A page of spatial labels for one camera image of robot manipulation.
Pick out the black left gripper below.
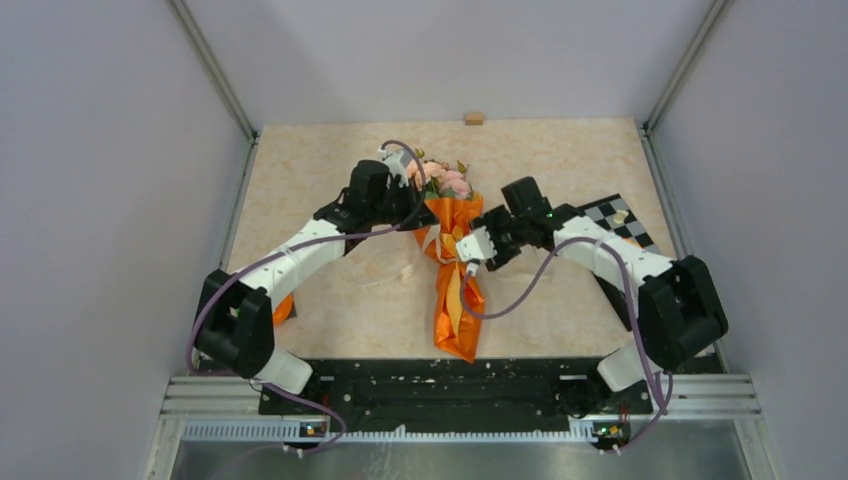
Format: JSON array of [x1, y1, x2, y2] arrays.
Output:
[[368, 177, 439, 231]]

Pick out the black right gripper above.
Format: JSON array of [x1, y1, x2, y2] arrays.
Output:
[[469, 207, 528, 272]]

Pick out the cream printed ribbon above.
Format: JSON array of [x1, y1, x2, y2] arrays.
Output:
[[344, 225, 462, 291]]

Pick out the pink brown rose stem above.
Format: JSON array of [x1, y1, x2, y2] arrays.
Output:
[[406, 149, 447, 191]]

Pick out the orange yellow wrapping paper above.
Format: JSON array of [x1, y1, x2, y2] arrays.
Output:
[[413, 193, 485, 363]]

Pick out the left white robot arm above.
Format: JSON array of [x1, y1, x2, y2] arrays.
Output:
[[189, 151, 436, 414]]

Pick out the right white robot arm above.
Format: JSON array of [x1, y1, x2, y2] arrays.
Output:
[[457, 177, 729, 412]]

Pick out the black silver chessboard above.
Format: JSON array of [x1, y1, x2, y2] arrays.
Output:
[[580, 194, 662, 332]]

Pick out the white chess knight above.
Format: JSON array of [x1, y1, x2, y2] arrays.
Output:
[[612, 210, 630, 225]]

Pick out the small wooden block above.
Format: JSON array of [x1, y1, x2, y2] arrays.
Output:
[[463, 112, 486, 126]]

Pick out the orange tape measure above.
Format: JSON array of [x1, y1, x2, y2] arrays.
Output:
[[272, 294, 294, 326]]

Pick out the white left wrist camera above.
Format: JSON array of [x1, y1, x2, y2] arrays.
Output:
[[378, 148, 414, 188]]

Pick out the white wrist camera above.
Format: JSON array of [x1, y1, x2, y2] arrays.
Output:
[[456, 227, 497, 263], [378, 148, 414, 188]]

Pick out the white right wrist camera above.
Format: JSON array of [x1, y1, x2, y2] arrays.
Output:
[[456, 227, 497, 263]]

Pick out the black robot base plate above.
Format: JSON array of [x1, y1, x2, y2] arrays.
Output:
[[258, 356, 723, 435]]

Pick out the aluminium frame rail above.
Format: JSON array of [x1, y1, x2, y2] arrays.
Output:
[[144, 358, 779, 479]]

